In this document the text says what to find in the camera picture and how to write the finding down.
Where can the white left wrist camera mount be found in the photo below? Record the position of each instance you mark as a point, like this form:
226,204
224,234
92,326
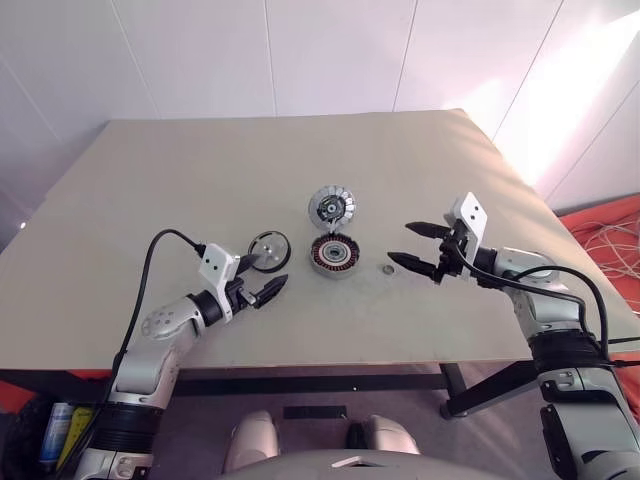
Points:
215,260

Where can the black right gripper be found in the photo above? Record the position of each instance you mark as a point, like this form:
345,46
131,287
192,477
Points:
450,255

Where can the blue white spray can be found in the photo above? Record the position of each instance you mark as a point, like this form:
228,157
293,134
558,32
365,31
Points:
55,430

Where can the black bag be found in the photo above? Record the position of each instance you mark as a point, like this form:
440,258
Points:
20,440

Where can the black table frame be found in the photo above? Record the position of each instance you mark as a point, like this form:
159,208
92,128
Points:
310,384

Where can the beige rounded robot leg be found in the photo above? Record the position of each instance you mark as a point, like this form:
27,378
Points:
250,440
392,435

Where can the orange cloth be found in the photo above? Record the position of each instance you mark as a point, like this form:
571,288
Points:
12,390
632,295

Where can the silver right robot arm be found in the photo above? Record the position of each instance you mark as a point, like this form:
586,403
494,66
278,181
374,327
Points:
545,310

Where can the motor stator housing copper coils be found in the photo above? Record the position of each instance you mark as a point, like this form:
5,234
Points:
345,266

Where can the grey robot torso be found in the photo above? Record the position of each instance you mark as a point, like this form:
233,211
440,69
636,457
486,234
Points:
310,470

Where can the yellow object under table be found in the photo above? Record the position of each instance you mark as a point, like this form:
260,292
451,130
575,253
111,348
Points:
80,425

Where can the black rounded object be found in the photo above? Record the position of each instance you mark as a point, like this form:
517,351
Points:
358,436

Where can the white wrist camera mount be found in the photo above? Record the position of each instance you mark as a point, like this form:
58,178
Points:
472,215
215,260

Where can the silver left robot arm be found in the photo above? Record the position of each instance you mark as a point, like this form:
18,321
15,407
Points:
160,320

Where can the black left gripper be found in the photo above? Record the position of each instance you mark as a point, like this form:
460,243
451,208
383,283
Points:
241,297

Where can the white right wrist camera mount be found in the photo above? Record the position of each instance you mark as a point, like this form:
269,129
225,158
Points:
472,215

